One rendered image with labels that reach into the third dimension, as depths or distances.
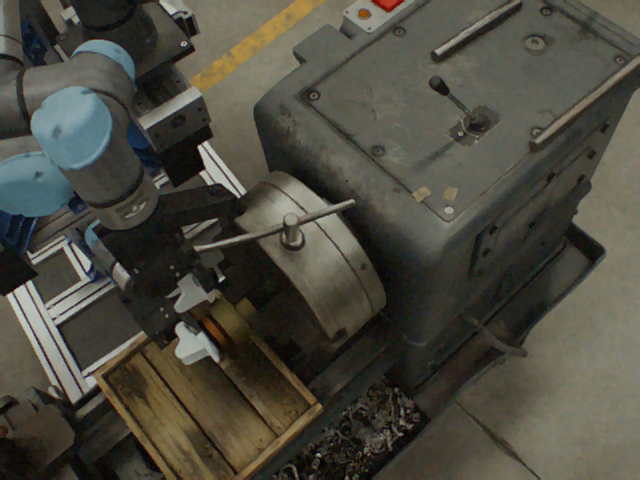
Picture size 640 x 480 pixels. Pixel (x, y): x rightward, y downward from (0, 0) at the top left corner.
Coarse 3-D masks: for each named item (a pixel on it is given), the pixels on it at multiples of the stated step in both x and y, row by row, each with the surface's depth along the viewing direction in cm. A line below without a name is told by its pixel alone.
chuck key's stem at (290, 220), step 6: (288, 216) 96; (294, 216) 96; (288, 222) 96; (294, 222) 96; (288, 228) 97; (294, 228) 97; (288, 234) 99; (294, 234) 99; (288, 240) 103; (294, 240) 103
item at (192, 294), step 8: (184, 280) 85; (192, 280) 85; (184, 288) 85; (192, 288) 86; (200, 288) 87; (184, 296) 86; (192, 296) 87; (200, 296) 88; (208, 296) 88; (176, 304) 86; (184, 304) 87; (192, 304) 88
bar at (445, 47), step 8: (512, 0) 118; (520, 0) 118; (496, 8) 117; (504, 8) 117; (512, 8) 118; (488, 16) 116; (496, 16) 117; (504, 16) 118; (472, 24) 116; (480, 24) 116; (488, 24) 116; (464, 32) 115; (472, 32) 115; (480, 32) 116; (448, 40) 115; (456, 40) 115; (464, 40) 115; (440, 48) 114; (448, 48) 114; (456, 48) 115; (432, 56) 115; (440, 56) 114
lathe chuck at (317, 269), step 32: (256, 192) 112; (224, 224) 118; (256, 224) 106; (288, 256) 103; (320, 256) 104; (288, 288) 109; (320, 288) 104; (352, 288) 106; (320, 320) 105; (352, 320) 110
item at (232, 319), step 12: (240, 300) 113; (216, 312) 112; (228, 312) 111; (240, 312) 113; (252, 312) 113; (204, 324) 111; (216, 324) 111; (228, 324) 111; (240, 324) 111; (216, 336) 111; (228, 336) 112; (240, 336) 112; (252, 336) 115; (228, 348) 112
